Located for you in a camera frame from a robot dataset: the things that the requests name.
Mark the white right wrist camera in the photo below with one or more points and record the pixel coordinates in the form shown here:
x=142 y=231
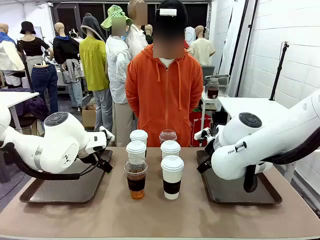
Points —
x=201 y=135

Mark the white work table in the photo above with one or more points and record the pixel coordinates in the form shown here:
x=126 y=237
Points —
x=250 y=107

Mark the small white side table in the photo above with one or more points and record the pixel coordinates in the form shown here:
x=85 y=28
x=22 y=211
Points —
x=207 y=101

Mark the clear cup amber tea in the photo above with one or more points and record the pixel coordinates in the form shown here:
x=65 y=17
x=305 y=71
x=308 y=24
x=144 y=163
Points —
x=136 y=190

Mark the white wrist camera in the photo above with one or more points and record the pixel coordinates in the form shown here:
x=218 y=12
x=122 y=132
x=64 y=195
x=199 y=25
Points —
x=106 y=133
x=201 y=135

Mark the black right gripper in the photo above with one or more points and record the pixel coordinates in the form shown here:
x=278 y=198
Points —
x=209 y=150

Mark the glass jar dark liquid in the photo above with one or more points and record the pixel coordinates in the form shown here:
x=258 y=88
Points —
x=213 y=91

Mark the black tripod stand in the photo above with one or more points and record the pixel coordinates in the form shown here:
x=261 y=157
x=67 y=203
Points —
x=277 y=72

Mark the black metal pole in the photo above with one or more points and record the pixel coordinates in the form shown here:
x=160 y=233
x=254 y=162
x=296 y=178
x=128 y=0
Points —
x=240 y=32
x=248 y=40

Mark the mannequin yellow-green shirt grey hood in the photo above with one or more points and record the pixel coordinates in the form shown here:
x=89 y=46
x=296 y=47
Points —
x=93 y=65

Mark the red shopping bag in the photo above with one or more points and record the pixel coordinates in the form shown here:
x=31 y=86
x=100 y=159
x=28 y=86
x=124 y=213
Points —
x=200 y=125

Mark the mannequin white t-shirt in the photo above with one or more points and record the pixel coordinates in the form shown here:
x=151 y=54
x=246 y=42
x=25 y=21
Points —
x=190 y=35

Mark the black cap white label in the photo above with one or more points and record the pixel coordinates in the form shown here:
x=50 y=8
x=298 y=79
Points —
x=172 y=4

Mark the clear dome lid cup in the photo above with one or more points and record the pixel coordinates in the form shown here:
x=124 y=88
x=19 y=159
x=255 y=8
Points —
x=168 y=136

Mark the blue jeans mannequin torso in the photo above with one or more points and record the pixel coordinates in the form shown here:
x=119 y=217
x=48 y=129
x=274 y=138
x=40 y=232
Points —
x=43 y=80

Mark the mannequin white blue clothes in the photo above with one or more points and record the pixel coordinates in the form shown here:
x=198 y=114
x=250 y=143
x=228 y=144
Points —
x=7 y=57

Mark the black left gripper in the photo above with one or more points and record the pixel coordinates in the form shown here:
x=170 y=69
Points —
x=100 y=150

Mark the person in orange hoodie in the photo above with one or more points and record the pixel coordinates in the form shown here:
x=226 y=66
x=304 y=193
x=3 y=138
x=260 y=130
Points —
x=165 y=100

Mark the grey metal basin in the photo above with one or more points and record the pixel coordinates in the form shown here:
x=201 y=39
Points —
x=222 y=80

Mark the mannequin white shirt green hat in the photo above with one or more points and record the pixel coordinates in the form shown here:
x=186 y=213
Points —
x=117 y=70

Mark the mannequin black top black hat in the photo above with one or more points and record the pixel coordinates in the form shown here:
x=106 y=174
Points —
x=32 y=46

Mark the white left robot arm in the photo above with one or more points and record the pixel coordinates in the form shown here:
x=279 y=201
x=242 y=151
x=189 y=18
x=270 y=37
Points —
x=60 y=145

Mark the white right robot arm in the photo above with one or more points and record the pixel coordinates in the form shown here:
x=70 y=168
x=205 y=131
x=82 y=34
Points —
x=262 y=142

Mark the brown cardboard box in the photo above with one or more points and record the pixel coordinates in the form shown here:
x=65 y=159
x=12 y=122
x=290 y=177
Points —
x=88 y=120

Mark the mannequin cream shirt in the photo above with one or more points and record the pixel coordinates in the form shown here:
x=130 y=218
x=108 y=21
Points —
x=201 y=52

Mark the white desk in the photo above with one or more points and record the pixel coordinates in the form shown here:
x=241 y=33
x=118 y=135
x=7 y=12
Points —
x=15 y=97

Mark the white paper cup black sleeve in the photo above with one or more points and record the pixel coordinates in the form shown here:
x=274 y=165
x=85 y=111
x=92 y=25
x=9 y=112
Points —
x=170 y=148
x=136 y=148
x=172 y=175
x=138 y=135

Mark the dark purple cloth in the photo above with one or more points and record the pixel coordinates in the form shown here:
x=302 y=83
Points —
x=35 y=107

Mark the mannequin white jacket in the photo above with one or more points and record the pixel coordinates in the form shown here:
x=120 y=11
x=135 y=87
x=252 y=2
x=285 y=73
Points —
x=136 y=42

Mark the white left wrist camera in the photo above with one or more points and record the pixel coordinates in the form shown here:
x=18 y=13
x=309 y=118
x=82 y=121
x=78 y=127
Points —
x=106 y=133

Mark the mannequin black sweater blue collar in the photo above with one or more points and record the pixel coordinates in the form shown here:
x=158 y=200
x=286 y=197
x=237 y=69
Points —
x=65 y=50

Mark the brown plastic tray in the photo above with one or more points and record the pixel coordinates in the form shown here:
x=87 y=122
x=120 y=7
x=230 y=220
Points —
x=225 y=192
x=62 y=192

